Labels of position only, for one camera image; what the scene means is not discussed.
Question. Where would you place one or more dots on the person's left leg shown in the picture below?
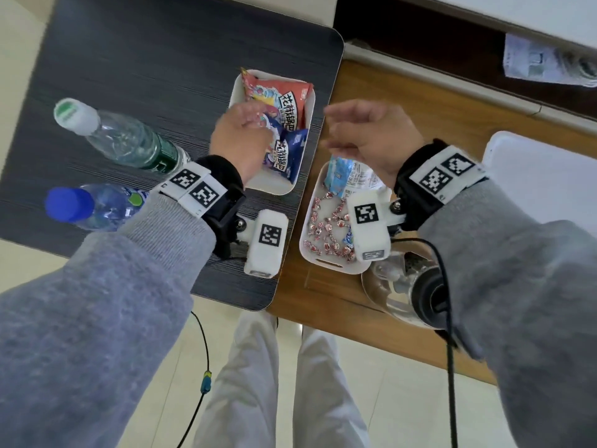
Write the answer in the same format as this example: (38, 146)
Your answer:
(238, 396)

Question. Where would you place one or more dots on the person's right forearm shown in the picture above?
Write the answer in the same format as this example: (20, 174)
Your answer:
(522, 298)

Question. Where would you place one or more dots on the white marker right wrist tracker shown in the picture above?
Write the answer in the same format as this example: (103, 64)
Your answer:
(368, 237)

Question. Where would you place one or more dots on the person's leg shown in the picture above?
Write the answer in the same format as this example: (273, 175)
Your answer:
(326, 401)
(238, 396)

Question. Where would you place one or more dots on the small blue candy snack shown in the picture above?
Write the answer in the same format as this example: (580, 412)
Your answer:
(348, 238)

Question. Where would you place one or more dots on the person's left hand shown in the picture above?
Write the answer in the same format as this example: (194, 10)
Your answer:
(242, 139)

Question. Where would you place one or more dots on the white marker wrist tracker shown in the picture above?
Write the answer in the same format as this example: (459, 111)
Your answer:
(368, 237)
(266, 256)

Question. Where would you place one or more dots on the dark blue snack packet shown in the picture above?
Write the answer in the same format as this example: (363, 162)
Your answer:
(284, 153)

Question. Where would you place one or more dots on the pile of candies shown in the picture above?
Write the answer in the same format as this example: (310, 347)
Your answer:
(326, 228)

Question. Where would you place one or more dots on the steel kettle with black lid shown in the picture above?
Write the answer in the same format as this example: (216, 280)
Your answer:
(429, 293)

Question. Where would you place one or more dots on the printed paper sheet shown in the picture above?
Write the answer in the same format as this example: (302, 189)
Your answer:
(527, 60)

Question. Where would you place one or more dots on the large white tray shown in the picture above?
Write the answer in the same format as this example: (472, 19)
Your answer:
(536, 191)

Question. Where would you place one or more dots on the green cap water bottle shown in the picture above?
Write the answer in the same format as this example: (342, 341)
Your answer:
(121, 139)

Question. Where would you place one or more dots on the white marker left wrist tracker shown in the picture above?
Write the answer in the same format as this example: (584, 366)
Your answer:
(266, 256)

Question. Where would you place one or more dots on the red snack packet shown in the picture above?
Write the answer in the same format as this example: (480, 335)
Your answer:
(289, 95)

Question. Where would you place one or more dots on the person's left forearm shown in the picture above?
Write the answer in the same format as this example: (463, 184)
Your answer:
(93, 321)

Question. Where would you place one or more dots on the person's right leg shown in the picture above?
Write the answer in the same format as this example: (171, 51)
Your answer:
(326, 401)

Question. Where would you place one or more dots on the blue cap water bottle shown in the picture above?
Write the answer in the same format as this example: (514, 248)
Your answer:
(93, 207)

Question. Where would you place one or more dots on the person's right hand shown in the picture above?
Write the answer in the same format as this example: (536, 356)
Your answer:
(382, 135)

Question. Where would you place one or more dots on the light blue white packet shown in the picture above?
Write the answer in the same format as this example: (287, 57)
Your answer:
(347, 174)

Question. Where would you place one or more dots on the white plastic basket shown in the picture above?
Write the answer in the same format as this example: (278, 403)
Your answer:
(275, 186)
(354, 269)

